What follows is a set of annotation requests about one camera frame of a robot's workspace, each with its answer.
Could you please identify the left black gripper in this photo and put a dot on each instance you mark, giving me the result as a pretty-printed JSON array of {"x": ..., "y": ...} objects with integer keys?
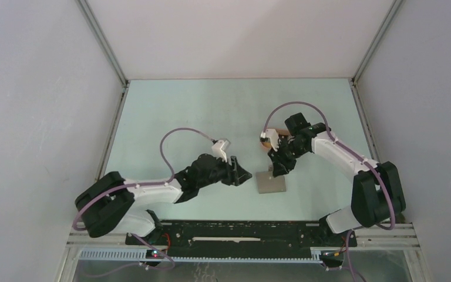
[{"x": 235, "y": 175}]

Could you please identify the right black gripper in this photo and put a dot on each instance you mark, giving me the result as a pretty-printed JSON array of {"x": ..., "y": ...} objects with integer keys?
[{"x": 280, "y": 166}]

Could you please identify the grey card holder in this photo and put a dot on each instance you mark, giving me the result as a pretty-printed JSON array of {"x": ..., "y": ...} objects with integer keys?
[{"x": 267, "y": 183}]

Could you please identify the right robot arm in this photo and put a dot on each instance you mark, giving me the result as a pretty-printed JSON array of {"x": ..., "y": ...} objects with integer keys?
[{"x": 377, "y": 193}]

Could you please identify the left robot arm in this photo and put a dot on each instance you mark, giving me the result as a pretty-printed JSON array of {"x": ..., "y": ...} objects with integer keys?
[{"x": 117, "y": 205}]

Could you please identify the pink oval tray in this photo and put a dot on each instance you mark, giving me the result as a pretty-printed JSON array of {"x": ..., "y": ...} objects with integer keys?
[{"x": 282, "y": 134}]

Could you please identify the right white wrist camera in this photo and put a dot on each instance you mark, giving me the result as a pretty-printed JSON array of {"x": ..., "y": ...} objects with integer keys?
[{"x": 272, "y": 138}]

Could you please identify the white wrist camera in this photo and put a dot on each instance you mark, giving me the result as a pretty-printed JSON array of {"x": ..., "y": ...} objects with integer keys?
[
  {"x": 272, "y": 138},
  {"x": 219, "y": 149}
]

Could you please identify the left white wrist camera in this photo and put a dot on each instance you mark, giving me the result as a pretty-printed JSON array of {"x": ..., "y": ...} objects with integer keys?
[{"x": 219, "y": 149}]

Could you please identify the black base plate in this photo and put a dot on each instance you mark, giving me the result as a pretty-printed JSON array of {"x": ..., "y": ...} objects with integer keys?
[{"x": 244, "y": 239}]

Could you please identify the right corner frame post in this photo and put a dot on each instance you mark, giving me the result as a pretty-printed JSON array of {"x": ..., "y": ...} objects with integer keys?
[{"x": 377, "y": 39}]

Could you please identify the corner frame post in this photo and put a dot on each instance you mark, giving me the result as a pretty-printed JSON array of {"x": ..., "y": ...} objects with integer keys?
[
  {"x": 101, "y": 38},
  {"x": 377, "y": 39}
]

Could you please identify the aluminium frame rail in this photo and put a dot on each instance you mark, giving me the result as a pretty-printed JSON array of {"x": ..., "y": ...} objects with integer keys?
[{"x": 401, "y": 238}]

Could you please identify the left corner frame post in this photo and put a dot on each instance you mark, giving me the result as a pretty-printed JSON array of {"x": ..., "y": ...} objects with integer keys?
[{"x": 101, "y": 38}]

